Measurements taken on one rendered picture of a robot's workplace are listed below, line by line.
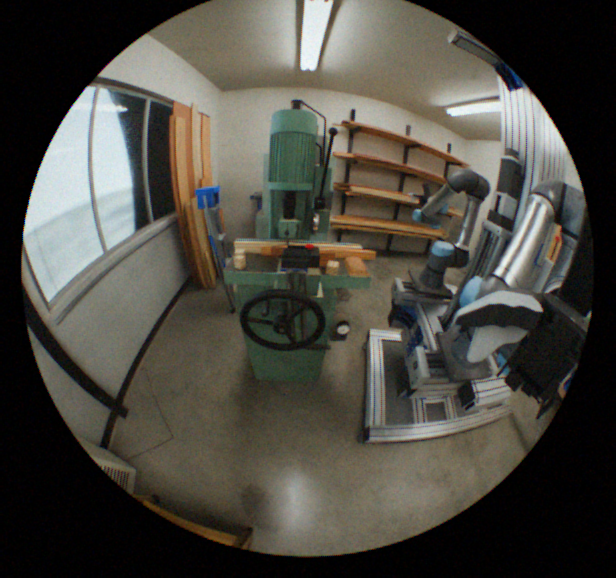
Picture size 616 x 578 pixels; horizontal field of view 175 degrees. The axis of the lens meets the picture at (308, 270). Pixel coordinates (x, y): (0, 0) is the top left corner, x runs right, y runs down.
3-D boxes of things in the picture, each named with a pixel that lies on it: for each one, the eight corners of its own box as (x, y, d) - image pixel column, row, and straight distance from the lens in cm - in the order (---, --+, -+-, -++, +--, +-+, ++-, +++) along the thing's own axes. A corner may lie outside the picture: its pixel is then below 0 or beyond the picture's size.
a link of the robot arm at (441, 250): (422, 260, 108) (430, 237, 104) (439, 262, 117) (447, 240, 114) (435, 272, 100) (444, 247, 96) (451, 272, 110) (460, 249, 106)
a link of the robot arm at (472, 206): (438, 261, 116) (462, 167, 112) (454, 262, 127) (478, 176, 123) (450, 272, 109) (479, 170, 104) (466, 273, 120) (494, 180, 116)
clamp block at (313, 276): (276, 295, 65) (275, 273, 60) (279, 274, 76) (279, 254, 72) (318, 296, 66) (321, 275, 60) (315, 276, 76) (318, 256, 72)
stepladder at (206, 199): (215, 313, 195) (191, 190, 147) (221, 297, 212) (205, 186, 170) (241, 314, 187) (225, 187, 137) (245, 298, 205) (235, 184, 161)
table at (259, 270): (216, 298, 73) (213, 284, 69) (237, 259, 97) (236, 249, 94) (376, 303, 74) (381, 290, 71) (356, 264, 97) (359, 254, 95)
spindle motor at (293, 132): (264, 191, 69) (268, 108, 73) (271, 186, 87) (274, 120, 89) (313, 192, 69) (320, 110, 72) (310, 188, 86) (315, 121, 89)
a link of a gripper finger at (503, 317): (425, 375, 14) (513, 378, 20) (465, 300, 11) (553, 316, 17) (421, 345, 16) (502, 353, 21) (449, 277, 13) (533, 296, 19)
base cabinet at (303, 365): (255, 379, 143) (235, 308, 86) (264, 323, 175) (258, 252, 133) (318, 382, 142) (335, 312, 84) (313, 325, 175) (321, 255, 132)
